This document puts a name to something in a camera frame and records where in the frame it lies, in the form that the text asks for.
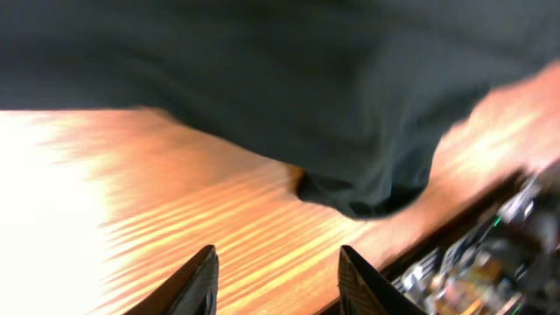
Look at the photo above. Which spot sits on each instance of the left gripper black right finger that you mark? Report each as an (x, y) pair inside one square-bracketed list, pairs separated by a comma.
[(364, 291)]

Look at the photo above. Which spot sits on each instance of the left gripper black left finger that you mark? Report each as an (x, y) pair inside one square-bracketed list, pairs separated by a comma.
[(190, 290)]

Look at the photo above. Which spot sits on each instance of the black t-shirt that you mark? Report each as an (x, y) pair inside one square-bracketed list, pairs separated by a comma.
[(357, 94)]

